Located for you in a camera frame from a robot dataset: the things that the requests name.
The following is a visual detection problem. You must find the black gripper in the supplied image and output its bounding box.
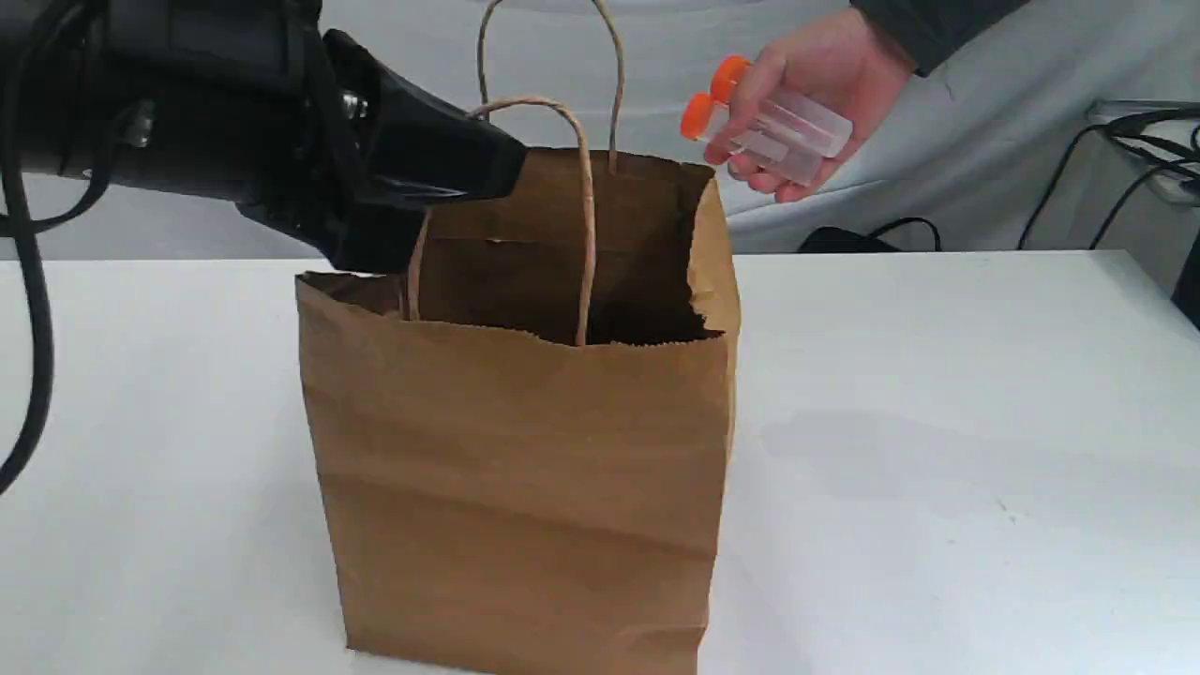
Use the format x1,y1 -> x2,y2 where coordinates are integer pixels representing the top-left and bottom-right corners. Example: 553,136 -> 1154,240
103,1 -> 528,275

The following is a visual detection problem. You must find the clear tube orange cap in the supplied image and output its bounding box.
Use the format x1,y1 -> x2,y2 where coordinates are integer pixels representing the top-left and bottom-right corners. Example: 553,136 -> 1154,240
709,54 -> 853,159
679,91 -> 823,187

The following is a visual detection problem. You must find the brown paper bag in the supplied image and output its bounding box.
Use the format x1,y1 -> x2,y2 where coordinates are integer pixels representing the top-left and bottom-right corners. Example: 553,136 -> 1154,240
295,96 -> 742,674

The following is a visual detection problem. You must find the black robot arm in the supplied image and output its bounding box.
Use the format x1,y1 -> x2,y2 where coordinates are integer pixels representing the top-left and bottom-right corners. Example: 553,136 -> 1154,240
2,1 -> 527,274

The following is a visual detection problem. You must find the dark sleeved forearm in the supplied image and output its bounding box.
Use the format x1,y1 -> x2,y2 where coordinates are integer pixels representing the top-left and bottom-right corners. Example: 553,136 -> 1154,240
851,0 -> 1028,77

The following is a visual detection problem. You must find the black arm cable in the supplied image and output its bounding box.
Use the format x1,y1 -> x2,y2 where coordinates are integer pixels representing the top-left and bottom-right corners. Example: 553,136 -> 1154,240
0,0 -> 122,496

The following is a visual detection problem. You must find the black looped cable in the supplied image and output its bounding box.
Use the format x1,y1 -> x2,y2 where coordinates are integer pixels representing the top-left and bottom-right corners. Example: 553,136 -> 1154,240
797,217 -> 942,253

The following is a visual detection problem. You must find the black cable bundle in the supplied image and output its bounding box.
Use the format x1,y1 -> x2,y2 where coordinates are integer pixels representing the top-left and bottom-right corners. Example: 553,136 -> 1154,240
1016,108 -> 1200,251

